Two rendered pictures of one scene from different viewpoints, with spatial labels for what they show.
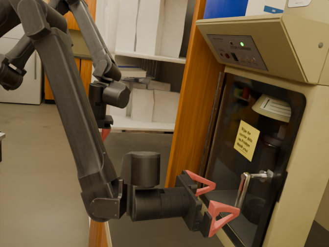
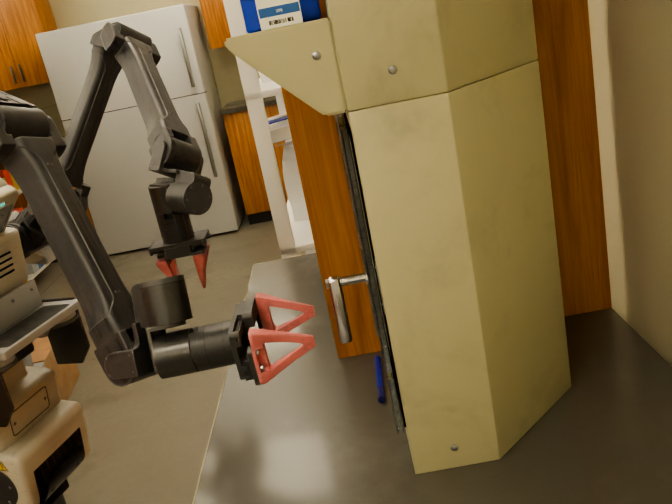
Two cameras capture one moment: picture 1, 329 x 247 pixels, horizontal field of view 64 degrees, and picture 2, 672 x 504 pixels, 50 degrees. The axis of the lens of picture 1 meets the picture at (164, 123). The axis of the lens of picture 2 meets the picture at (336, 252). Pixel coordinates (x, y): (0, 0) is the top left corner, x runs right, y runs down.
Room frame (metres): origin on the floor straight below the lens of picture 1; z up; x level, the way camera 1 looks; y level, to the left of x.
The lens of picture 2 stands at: (-0.27, -0.52, 1.51)
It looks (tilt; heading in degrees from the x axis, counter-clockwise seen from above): 18 degrees down; 23
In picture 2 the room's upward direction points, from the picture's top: 11 degrees counter-clockwise
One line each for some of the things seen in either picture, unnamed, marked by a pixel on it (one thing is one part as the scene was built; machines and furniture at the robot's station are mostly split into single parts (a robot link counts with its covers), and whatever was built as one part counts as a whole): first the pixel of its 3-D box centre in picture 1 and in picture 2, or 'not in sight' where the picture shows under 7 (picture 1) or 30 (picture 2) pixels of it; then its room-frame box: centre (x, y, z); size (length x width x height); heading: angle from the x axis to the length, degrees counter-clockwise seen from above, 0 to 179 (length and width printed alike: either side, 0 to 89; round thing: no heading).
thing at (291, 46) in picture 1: (245, 46); (291, 66); (0.61, -0.15, 1.46); 0.32 x 0.12 x 0.10; 20
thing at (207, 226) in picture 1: (214, 209); (277, 343); (0.45, -0.12, 1.15); 0.09 x 0.07 x 0.07; 111
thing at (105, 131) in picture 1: (98, 133); (191, 265); (0.80, 0.21, 1.13); 0.07 x 0.07 x 0.09; 20
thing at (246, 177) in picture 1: (249, 190); (352, 305); (0.52, -0.20, 1.17); 0.05 x 0.03 x 0.10; 110
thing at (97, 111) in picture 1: (96, 111); (176, 229); (0.80, 0.22, 1.21); 0.10 x 0.07 x 0.07; 110
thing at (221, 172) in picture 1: (236, 158); (366, 256); (0.63, -0.19, 1.19); 0.30 x 0.01 x 0.40; 20
